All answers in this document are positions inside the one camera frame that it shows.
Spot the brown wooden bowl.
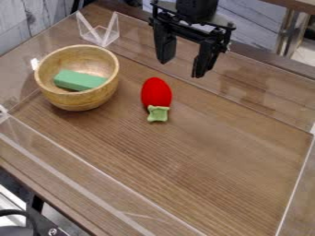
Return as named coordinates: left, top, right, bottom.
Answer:
left=34, top=44, right=118, bottom=112

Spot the red plush strawberry toy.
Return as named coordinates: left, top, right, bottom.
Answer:
left=140, top=77, right=172, bottom=122

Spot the clear acrylic corner bracket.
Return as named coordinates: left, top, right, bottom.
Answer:
left=74, top=11, right=118, bottom=48

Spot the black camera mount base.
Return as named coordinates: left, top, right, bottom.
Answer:
left=0, top=193, right=70, bottom=236

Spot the metal table leg background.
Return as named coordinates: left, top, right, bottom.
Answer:
left=274, top=9, right=309, bottom=58

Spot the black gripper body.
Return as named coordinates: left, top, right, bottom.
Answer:
left=149, top=0, right=236, bottom=52

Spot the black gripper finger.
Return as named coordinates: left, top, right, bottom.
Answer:
left=192, top=40, right=220, bottom=78
left=153, top=25, right=177, bottom=65

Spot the green block stick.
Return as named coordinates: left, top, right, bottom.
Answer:
left=53, top=70, right=106, bottom=91

